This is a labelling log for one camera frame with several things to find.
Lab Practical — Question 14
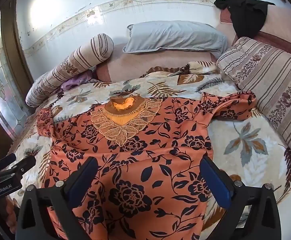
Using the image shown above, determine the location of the purple cloth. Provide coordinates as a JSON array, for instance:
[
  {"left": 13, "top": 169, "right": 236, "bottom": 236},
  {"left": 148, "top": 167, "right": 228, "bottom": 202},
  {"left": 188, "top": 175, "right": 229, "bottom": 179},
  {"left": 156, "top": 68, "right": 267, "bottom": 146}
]
[{"left": 60, "top": 70, "right": 94, "bottom": 91}]

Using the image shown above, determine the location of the pink padded headboard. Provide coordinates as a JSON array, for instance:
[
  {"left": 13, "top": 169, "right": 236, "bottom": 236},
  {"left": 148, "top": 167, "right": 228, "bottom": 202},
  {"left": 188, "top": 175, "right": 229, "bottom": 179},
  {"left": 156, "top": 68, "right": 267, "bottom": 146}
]
[{"left": 216, "top": 4, "right": 291, "bottom": 63}]

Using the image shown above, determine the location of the wooden door with patterned glass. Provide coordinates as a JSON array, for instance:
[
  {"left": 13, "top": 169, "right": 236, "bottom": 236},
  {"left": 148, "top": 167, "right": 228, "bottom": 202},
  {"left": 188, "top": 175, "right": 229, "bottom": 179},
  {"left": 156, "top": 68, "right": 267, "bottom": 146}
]
[{"left": 0, "top": 0, "right": 37, "bottom": 155}]

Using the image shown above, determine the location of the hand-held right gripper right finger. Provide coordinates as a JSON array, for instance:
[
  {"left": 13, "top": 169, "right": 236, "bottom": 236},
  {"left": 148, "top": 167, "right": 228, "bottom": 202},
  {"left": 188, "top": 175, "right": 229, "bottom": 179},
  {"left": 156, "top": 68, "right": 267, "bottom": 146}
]
[{"left": 199, "top": 154, "right": 282, "bottom": 240}]

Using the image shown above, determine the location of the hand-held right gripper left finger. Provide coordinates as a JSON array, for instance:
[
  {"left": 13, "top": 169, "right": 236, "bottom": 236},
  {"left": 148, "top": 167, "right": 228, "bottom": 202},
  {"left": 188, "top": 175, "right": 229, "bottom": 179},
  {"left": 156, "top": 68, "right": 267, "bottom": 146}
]
[{"left": 15, "top": 156, "right": 99, "bottom": 240}]

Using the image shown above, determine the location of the cream leaf print blanket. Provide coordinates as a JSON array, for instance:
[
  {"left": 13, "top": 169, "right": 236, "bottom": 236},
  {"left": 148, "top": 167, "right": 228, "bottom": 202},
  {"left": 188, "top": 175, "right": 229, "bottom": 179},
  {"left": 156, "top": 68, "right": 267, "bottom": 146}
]
[{"left": 7, "top": 61, "right": 291, "bottom": 233}]

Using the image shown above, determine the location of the pink bed sheet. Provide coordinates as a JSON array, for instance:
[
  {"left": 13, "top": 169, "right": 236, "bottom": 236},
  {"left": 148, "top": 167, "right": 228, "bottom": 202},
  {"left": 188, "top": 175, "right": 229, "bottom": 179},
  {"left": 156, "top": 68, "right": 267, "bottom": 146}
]
[{"left": 95, "top": 42, "right": 220, "bottom": 83}]

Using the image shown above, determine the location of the orange black floral blouse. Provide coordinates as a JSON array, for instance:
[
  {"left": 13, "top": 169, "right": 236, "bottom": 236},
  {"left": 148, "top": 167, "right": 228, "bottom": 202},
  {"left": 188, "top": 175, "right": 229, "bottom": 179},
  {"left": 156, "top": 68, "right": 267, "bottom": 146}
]
[{"left": 36, "top": 91, "right": 258, "bottom": 240}]

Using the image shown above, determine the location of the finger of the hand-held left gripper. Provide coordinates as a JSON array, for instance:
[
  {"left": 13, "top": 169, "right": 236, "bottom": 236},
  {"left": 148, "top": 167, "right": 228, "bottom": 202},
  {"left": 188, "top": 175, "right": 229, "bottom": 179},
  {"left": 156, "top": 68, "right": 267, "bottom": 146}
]
[
  {"left": 0, "top": 153, "right": 16, "bottom": 170},
  {"left": 9, "top": 156, "right": 36, "bottom": 177}
]

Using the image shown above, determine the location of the striped floral pillow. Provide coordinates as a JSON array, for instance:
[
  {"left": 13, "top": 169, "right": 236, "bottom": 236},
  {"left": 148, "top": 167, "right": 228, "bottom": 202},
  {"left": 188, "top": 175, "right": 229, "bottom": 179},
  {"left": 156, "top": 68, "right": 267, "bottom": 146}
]
[{"left": 216, "top": 37, "right": 291, "bottom": 175}]

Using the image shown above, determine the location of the black cloth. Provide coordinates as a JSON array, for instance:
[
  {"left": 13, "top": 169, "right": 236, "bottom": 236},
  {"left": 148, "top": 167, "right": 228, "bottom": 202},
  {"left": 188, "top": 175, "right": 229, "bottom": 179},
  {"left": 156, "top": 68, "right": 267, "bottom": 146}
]
[{"left": 214, "top": 0, "right": 276, "bottom": 39}]

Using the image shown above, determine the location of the grey pillow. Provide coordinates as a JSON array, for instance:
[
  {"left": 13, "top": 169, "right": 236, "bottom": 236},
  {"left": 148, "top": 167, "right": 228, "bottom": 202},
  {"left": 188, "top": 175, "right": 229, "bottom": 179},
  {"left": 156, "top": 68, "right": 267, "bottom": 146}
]
[{"left": 122, "top": 21, "right": 229, "bottom": 58}]

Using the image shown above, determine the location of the striped floral bolster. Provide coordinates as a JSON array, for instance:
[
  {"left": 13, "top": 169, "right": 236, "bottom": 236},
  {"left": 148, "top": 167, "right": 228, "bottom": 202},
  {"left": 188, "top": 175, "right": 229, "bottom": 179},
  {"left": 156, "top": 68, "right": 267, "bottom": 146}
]
[{"left": 25, "top": 33, "right": 114, "bottom": 107}]

